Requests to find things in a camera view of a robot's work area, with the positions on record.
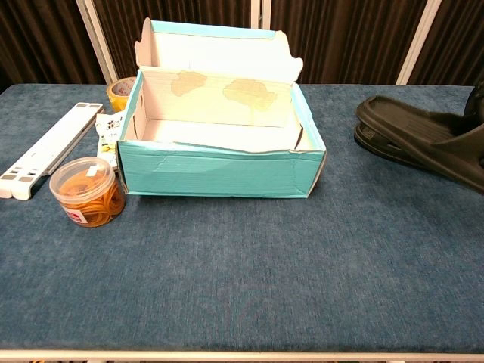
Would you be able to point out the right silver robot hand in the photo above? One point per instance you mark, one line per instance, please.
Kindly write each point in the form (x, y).
(476, 102)

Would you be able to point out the black slipper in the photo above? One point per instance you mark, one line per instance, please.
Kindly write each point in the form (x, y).
(368, 138)
(397, 115)

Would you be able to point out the light blue shoe box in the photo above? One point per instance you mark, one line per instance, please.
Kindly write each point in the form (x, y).
(211, 170)

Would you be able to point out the dark pleated curtain panel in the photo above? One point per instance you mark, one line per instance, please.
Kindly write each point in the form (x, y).
(41, 38)
(461, 38)
(340, 38)
(121, 22)

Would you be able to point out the blue table mat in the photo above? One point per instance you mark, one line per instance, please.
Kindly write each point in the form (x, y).
(242, 283)

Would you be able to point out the tan packing tape roll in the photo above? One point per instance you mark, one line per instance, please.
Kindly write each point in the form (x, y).
(117, 96)

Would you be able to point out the white peanut snack bag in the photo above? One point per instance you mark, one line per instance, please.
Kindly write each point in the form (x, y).
(107, 132)

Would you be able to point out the clear jar of rubber bands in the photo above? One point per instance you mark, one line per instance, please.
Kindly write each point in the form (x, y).
(89, 196)

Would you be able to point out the white folding laptop stand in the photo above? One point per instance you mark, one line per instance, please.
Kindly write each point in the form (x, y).
(49, 147)

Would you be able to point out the white partition frame post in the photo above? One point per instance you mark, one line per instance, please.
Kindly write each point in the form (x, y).
(97, 38)
(417, 38)
(261, 15)

